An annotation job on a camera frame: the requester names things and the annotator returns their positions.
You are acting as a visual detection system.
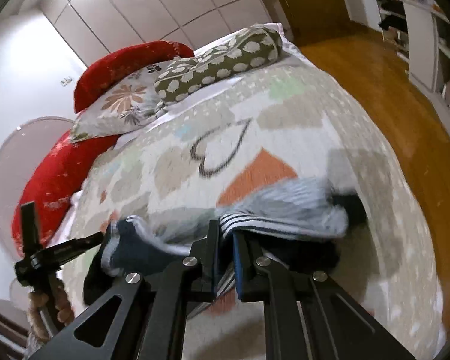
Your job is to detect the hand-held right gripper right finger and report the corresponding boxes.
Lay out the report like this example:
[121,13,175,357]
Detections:
[232,231,417,360]

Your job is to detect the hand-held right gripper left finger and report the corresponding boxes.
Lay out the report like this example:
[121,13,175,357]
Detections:
[30,219,221,360]

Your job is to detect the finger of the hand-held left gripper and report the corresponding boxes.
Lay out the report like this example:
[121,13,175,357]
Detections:
[41,232,105,268]
[20,202,41,257]

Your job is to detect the striped grey and navy pants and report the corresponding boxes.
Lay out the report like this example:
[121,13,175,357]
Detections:
[83,177,369,314]

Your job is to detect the person's left hand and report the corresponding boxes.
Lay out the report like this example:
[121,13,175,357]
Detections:
[27,277,75,336]

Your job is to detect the red fleece blanket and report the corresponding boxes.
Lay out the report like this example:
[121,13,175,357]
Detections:
[11,40,196,261]

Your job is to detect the dark wooden furniture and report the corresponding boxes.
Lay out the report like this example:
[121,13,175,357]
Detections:
[0,294,30,354]

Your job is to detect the floral pillow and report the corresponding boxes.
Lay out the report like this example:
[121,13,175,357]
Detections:
[69,58,201,144]

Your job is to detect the heart print blanket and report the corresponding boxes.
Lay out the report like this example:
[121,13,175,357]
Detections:
[60,58,450,360]

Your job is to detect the green polka dot bolster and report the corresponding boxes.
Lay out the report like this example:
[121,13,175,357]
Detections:
[153,24,284,105]

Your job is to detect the white bed sheet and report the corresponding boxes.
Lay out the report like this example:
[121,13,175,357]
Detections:
[58,22,309,244]

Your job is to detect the white wardrobe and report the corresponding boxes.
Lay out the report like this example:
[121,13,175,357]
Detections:
[20,0,283,69]

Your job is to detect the brown wooden door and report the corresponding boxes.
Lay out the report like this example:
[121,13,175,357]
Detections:
[264,0,362,47]

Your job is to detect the white shelf unit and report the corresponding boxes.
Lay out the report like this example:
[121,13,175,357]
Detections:
[367,0,450,137]

